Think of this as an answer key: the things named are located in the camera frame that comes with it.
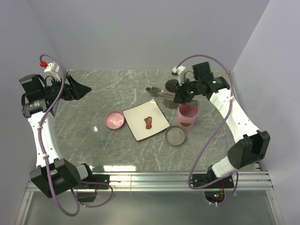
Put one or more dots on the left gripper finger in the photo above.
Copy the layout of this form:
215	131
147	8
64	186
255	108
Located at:
69	95
80	89

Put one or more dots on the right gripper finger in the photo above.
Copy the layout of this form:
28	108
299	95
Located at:
188	101
177	95

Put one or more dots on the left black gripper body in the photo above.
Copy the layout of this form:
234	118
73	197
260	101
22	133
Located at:
53	91

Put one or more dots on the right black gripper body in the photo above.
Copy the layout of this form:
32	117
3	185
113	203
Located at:
189	89

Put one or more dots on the metal tongs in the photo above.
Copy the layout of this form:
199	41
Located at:
157	92

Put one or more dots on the brown meat piece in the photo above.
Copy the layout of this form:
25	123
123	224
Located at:
148	122

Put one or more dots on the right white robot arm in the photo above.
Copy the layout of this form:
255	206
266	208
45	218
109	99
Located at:
250	142

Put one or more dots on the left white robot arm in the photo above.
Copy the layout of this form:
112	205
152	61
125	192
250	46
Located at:
37	98

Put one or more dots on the grey cylindrical container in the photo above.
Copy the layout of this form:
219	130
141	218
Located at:
170	90

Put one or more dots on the pink cylindrical container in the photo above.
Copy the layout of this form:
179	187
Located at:
186	116

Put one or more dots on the grey lid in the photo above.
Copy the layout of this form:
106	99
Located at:
175	135

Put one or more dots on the pink lid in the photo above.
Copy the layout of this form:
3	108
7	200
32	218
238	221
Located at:
114	119

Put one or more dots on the white square plate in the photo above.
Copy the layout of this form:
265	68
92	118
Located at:
135	119

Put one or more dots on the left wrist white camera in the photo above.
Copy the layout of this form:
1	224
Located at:
52	68

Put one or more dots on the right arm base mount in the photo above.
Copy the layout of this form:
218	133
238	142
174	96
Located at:
216	191

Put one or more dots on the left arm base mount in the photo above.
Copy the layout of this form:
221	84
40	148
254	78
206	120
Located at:
87	193

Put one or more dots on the aluminium rail frame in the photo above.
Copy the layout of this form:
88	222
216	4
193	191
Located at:
149	177

